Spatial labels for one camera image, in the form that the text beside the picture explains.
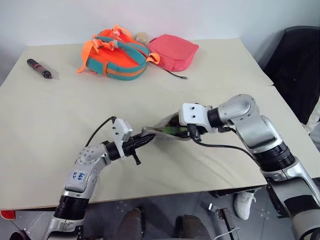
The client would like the green marker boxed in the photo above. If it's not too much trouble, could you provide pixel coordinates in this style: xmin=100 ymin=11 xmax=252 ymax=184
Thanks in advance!
xmin=161 ymin=126 xmax=186 ymax=134

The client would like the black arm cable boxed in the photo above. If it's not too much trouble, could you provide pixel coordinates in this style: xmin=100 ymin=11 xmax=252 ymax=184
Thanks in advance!
xmin=191 ymin=124 xmax=261 ymax=166
xmin=84 ymin=115 xmax=118 ymax=148

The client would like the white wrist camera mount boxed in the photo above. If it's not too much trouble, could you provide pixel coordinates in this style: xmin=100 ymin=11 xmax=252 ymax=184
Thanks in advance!
xmin=178 ymin=102 xmax=219 ymax=134
xmin=111 ymin=117 xmax=134 ymax=159

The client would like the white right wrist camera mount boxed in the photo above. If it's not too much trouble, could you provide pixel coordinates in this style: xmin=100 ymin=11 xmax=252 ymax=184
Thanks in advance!
xmin=178 ymin=102 xmax=219 ymax=134

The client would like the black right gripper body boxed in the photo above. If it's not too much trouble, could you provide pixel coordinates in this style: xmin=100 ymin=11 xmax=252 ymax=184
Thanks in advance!
xmin=185 ymin=123 xmax=209 ymax=143

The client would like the pink fabric pouch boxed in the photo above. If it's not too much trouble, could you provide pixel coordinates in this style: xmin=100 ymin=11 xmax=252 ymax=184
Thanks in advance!
xmin=147 ymin=34 xmax=200 ymax=73

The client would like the thin black cord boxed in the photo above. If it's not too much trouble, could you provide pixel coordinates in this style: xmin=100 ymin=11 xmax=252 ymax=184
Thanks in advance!
xmin=163 ymin=68 xmax=189 ymax=81

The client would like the metal floor bracket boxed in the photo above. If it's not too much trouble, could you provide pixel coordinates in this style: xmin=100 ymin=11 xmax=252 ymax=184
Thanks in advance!
xmin=207 ymin=201 xmax=241 ymax=240

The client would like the white sneaker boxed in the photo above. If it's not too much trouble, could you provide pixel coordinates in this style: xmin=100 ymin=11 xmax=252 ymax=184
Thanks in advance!
xmin=233 ymin=190 xmax=258 ymax=221

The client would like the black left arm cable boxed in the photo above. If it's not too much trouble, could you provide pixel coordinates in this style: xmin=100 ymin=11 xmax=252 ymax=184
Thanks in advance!
xmin=84 ymin=115 xmax=118 ymax=148

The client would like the dark rounded shape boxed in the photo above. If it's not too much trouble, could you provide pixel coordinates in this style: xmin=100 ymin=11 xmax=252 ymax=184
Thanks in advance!
xmin=116 ymin=206 xmax=146 ymax=240
xmin=175 ymin=214 xmax=211 ymax=240

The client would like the black red marker pen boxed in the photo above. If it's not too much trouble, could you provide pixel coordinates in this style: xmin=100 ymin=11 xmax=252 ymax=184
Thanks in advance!
xmin=26 ymin=58 xmax=54 ymax=80

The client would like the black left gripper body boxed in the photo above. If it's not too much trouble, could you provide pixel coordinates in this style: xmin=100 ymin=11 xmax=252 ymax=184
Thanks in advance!
xmin=121 ymin=134 xmax=144 ymax=167

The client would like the red plastic object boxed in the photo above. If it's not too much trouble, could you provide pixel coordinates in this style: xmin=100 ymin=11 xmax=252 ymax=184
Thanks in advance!
xmin=0 ymin=210 xmax=17 ymax=221

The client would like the beige plush toy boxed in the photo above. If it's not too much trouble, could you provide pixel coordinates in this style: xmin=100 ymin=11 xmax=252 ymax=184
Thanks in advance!
xmin=134 ymin=31 xmax=149 ymax=45

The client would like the orange and teal backpack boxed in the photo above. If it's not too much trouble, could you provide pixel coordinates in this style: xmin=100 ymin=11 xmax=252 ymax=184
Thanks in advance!
xmin=75 ymin=24 xmax=161 ymax=82

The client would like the black chair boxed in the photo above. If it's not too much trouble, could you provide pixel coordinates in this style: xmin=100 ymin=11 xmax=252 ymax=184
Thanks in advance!
xmin=263 ymin=25 xmax=320 ymax=126

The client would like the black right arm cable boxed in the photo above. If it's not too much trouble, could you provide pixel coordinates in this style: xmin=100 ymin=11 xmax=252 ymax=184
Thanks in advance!
xmin=191 ymin=124 xmax=261 ymax=166

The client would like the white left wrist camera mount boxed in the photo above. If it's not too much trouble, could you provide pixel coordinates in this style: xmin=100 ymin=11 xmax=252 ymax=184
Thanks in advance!
xmin=111 ymin=117 xmax=134 ymax=159

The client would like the grey plaid pouch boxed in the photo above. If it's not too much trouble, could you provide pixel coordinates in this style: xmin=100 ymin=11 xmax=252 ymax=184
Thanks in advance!
xmin=141 ymin=111 xmax=194 ymax=142

